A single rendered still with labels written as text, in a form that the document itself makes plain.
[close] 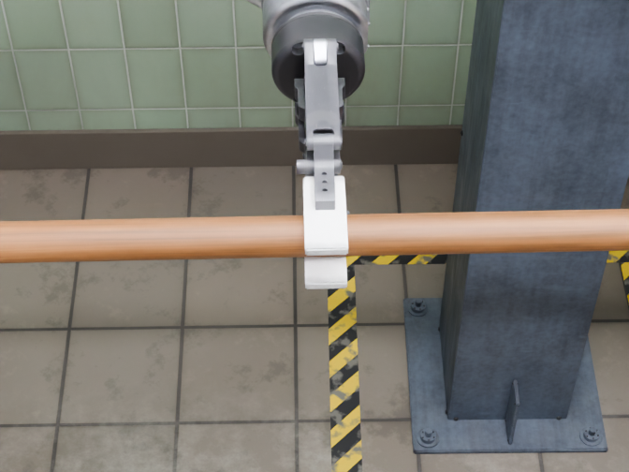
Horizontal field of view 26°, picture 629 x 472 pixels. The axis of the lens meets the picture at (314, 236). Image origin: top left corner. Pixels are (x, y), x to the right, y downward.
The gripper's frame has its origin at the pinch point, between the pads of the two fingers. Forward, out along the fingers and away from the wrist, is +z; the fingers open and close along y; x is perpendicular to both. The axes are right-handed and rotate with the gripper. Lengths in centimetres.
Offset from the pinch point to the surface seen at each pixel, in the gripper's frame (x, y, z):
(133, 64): 31, 94, -121
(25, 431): 48, 120, -59
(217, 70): 15, 96, -121
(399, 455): -14, 120, -53
